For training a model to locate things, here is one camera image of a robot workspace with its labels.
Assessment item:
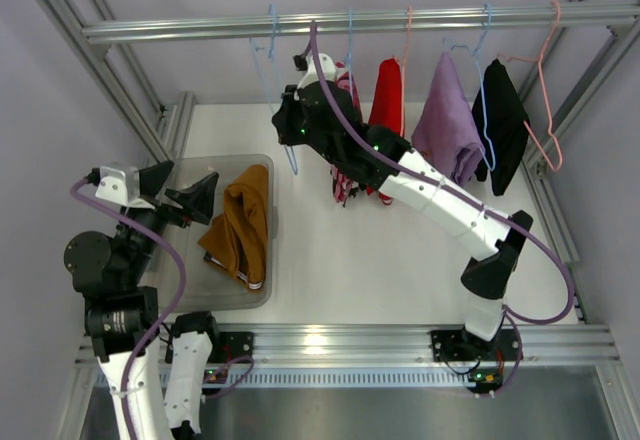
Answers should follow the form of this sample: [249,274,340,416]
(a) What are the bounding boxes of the brown trousers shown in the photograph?
[198,164,269,291]

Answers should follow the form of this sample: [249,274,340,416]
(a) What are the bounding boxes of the blue hanger with brown trousers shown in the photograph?
[248,3,300,176]

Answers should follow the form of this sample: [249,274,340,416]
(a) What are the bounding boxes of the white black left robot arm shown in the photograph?
[63,161,219,439]

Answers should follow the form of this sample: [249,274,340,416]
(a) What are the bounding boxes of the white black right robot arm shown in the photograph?
[272,80,533,364]

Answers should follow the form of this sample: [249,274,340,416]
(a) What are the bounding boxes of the pink patterned trousers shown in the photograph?
[331,61,361,207]

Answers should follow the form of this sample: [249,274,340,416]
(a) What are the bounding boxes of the red trousers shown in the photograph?
[366,58,407,206]

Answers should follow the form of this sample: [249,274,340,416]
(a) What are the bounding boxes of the lilac trousers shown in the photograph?
[411,52,485,187]

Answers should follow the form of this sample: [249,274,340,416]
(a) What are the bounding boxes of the pink hanger with red trousers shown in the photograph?
[399,6,414,137]

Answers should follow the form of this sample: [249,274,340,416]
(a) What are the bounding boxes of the blue hanger with lilac trousers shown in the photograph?
[442,3,497,172]

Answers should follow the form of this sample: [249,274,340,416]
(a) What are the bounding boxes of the black trousers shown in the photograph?
[472,59,529,196]

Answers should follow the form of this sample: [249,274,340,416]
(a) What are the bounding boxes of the clear plastic bin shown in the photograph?
[165,154,277,313]

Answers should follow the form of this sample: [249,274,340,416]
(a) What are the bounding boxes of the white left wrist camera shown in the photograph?
[95,164,154,209]

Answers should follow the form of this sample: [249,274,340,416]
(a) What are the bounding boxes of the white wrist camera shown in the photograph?
[95,164,154,209]
[293,53,337,90]

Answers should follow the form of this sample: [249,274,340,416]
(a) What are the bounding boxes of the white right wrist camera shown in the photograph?
[293,53,337,90]

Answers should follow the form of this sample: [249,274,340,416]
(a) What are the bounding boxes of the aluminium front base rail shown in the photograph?
[74,323,620,367]

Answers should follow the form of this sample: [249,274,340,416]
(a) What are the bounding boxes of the grey slotted cable duct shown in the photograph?
[94,365,481,390]

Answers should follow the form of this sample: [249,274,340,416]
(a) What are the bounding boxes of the left aluminium frame post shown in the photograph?
[36,0,196,162]

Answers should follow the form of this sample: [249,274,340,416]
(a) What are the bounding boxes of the aluminium frame post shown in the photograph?
[36,0,196,162]
[521,0,639,178]

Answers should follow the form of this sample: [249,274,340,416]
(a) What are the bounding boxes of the right aluminium frame post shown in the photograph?
[521,0,639,178]

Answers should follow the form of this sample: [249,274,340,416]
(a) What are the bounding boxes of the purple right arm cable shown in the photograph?
[302,19,574,399]

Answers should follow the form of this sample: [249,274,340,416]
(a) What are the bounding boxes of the aluminium hanging rail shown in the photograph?
[81,1,639,45]

